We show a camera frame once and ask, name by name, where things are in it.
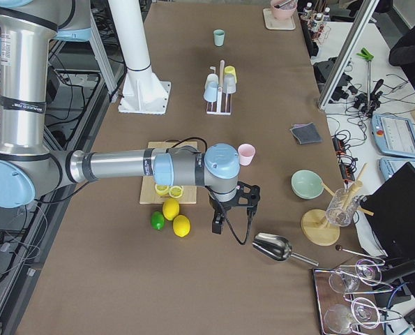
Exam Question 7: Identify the aluminium frame post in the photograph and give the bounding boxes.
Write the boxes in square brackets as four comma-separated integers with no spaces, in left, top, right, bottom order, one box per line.
[317,0,379,112]

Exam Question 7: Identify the green bowl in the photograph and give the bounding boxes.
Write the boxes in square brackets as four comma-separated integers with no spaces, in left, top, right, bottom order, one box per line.
[291,170,324,200]

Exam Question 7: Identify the lemon slice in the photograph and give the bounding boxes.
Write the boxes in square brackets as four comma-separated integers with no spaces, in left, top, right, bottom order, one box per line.
[168,186,183,199]
[154,184,170,197]

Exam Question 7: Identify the mint green cup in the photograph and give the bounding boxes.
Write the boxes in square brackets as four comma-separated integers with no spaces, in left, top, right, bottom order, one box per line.
[213,29,225,47]

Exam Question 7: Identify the pink bowl with ice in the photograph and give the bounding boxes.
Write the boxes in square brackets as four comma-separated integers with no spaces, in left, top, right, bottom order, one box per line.
[270,0,297,20]

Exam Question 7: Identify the wooden mug tree stand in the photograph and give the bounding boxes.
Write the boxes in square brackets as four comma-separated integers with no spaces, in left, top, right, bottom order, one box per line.
[301,163,374,246]

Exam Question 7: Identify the wooden cutting board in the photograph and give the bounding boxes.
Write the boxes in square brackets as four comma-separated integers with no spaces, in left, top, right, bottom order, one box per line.
[139,141,197,204]

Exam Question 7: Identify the metal scoop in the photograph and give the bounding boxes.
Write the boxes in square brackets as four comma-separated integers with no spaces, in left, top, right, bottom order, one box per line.
[252,232,319,267]

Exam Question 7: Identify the grey cup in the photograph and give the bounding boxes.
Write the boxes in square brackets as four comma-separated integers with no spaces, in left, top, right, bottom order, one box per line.
[222,73,236,94]

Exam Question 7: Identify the black monitor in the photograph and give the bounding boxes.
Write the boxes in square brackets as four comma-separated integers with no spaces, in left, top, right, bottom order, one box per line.
[361,163,415,260]

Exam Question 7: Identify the cream tray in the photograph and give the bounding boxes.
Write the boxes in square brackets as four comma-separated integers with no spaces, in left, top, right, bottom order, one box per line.
[262,8,296,31]

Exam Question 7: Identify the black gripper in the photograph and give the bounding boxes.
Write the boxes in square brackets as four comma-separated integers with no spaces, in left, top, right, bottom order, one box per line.
[212,181,260,234]

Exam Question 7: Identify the pink cup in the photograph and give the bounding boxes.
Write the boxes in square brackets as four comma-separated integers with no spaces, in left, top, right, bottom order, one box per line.
[238,143,256,166]

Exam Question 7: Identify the white wire cup holder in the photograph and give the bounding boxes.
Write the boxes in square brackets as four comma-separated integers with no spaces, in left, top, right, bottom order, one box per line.
[206,59,232,115]

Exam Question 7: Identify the blue teach pendant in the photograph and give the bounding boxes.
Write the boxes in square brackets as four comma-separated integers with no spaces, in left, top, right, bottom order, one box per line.
[379,158,415,180]
[371,114,415,158]

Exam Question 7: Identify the yellow cup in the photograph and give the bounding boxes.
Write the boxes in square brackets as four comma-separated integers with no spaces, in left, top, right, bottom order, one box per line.
[224,66,236,77]

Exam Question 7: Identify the wine glass rack tray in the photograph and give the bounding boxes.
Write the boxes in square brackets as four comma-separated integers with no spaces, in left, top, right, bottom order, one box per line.
[312,258,402,334]

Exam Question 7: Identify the white cup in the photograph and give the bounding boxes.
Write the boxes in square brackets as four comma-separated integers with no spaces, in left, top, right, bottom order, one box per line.
[204,73,218,89]

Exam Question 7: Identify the glass mug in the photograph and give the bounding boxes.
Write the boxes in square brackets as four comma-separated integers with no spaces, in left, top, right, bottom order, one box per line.
[326,188,360,227]

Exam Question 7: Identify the light blue cup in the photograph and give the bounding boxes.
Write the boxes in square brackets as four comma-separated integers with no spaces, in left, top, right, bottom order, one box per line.
[204,81,218,103]

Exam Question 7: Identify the grey cloth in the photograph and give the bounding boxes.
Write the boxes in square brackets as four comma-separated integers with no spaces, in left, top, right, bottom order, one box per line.
[290,123,322,144]

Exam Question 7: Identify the green lime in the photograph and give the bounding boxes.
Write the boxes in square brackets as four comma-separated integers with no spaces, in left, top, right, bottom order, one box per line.
[151,211,165,230]

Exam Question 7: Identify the yellow lemon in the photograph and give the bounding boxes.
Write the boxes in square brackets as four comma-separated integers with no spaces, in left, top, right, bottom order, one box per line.
[163,198,180,221]
[172,215,191,237]

